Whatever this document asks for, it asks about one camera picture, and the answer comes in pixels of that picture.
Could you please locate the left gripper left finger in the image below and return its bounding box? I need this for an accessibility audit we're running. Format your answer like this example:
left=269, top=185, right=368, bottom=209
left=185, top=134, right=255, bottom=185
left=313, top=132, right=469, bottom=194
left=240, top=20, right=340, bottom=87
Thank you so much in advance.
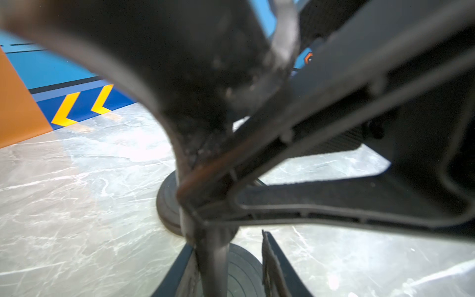
left=152, top=244, right=200, bottom=297

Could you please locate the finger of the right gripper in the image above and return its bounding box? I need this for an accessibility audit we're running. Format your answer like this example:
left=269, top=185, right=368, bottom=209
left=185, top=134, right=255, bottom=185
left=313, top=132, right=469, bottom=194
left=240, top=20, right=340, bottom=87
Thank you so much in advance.
left=192, top=163, right=475, bottom=241

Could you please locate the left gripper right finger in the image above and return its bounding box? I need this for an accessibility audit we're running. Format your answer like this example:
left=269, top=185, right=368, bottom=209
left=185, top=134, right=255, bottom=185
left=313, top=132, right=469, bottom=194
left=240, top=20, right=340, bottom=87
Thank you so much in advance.
left=262, top=230, right=312, bottom=297

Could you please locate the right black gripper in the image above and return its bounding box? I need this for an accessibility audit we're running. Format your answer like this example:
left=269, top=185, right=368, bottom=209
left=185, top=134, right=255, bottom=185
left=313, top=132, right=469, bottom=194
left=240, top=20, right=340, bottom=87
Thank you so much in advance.
left=176, top=0, right=475, bottom=238

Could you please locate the black round stand base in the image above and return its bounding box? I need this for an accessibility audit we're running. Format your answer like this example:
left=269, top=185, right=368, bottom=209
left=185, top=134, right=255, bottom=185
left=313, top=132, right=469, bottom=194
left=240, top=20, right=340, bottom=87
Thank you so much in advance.
left=192, top=243, right=266, bottom=297

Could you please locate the black stand pole with clip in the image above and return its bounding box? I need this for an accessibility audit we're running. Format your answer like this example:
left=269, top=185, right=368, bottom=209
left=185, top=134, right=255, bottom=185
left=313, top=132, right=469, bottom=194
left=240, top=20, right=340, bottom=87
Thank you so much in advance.
left=0, top=0, right=301, bottom=297

